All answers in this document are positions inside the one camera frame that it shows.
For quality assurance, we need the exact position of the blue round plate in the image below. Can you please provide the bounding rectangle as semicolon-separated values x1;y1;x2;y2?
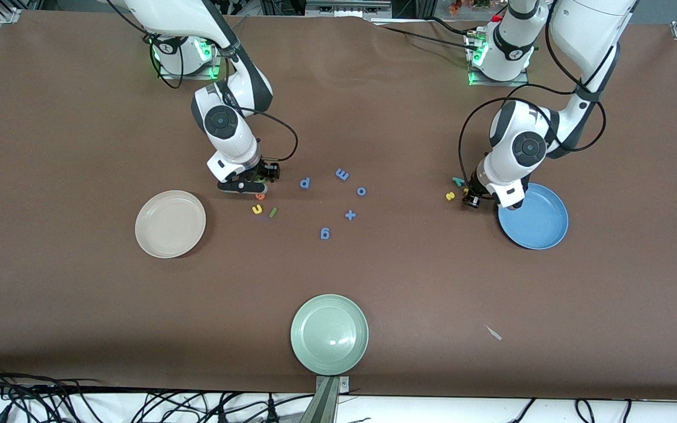
497;182;569;250

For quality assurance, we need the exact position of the beige round plate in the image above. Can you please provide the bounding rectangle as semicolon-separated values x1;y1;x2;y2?
135;190;207;259

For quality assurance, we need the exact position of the brown table cover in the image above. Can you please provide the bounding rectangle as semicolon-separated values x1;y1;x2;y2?
0;11;677;400

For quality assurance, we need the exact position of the green round plate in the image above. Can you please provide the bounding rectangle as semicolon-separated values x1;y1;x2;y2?
290;294;370;376

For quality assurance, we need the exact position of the grey equipment box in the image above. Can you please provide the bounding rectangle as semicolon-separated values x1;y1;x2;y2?
305;0;393;18

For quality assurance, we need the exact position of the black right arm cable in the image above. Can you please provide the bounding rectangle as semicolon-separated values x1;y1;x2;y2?
149;32;299;164

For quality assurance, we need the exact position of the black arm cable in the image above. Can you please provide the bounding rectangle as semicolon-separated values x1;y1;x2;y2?
458;18;608;183
149;32;299;164

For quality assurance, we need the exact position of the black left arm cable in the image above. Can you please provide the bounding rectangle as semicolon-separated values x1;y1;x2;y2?
458;18;608;183

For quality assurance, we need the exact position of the black base cable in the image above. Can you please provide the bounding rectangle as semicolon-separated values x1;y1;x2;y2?
371;22;475;51

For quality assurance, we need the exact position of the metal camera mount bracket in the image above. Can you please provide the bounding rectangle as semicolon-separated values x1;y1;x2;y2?
299;376;351;423

